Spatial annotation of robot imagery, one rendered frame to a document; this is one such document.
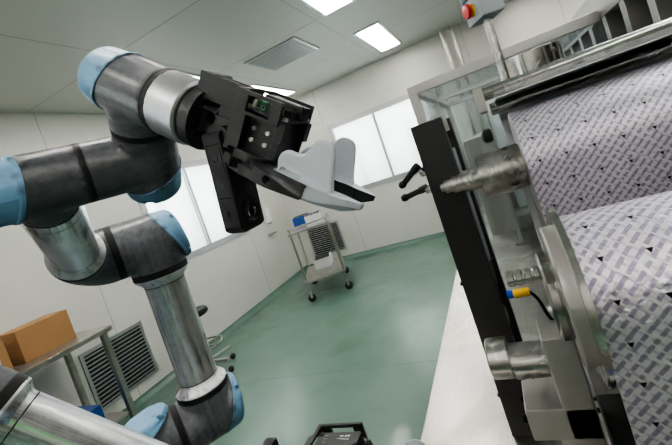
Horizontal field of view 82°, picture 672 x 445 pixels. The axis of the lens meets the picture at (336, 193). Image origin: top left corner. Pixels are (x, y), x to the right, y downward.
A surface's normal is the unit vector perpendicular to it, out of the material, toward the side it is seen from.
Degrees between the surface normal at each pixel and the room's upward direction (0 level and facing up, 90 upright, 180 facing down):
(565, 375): 90
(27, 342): 90
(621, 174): 92
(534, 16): 90
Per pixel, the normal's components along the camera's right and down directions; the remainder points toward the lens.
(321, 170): -0.45, 0.12
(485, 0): 0.07, 0.03
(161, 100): -0.30, -0.01
